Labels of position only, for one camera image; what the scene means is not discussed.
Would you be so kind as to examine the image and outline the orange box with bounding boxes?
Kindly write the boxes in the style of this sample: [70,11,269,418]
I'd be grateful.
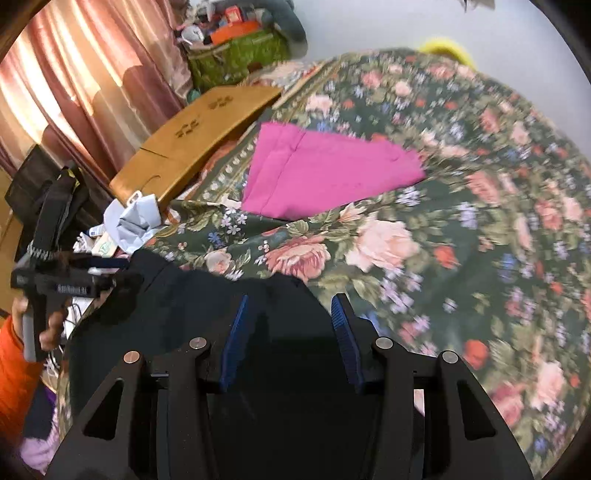
[211,19,263,46]

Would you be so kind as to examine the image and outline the yellow object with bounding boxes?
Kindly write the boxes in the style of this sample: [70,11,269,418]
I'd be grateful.
[421,39,475,66]

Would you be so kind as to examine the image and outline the pink curtain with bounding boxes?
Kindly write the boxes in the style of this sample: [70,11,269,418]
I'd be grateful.
[0,0,195,188]

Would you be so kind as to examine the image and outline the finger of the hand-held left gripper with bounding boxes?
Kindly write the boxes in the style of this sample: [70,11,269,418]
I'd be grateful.
[70,257,132,272]
[99,272,146,297]

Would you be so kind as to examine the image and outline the green patterned bag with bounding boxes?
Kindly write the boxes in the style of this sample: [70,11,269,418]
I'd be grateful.
[187,28,291,94]

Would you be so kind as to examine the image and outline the wooden board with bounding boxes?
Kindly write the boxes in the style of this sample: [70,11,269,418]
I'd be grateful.
[109,86,284,209]

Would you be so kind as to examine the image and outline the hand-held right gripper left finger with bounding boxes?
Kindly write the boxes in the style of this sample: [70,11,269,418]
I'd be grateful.
[45,294,251,480]

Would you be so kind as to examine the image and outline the pink folded cloth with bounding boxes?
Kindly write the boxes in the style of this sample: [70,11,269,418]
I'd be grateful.
[241,121,426,221]

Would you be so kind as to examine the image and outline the dark pants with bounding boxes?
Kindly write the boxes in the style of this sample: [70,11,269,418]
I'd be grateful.
[68,248,426,480]

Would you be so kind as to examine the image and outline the floral blanket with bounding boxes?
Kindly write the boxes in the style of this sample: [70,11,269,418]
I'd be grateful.
[59,48,591,480]

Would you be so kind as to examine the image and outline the lilac cloth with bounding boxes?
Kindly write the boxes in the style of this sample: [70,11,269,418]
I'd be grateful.
[19,431,62,476]

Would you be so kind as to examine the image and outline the black strap bag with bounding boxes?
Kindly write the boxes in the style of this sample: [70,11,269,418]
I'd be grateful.
[27,164,91,261]

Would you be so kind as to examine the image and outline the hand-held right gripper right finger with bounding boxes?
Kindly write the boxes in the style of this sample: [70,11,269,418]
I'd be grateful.
[331,292,535,480]

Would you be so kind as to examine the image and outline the dark chair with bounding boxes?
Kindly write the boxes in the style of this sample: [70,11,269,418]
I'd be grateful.
[4,144,114,252]

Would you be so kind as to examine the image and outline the person's left hand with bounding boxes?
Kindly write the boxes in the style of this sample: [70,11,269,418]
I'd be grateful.
[10,297,71,355]

